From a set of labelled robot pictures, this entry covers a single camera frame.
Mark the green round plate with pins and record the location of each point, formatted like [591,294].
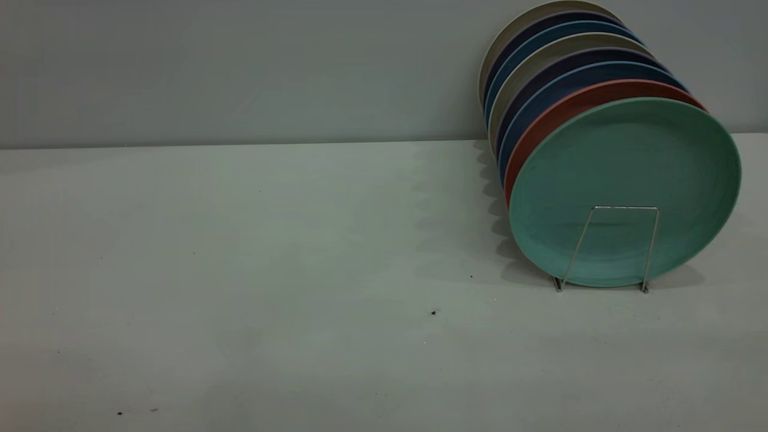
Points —
[624,162]

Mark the beige round plate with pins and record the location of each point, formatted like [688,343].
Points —
[540,57]
[510,27]

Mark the dark purple round plate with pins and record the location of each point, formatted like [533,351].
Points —
[570,62]
[540,24]

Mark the blue round plate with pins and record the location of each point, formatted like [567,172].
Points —
[600,72]
[552,32]

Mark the pink round plate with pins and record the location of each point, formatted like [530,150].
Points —
[624,89]

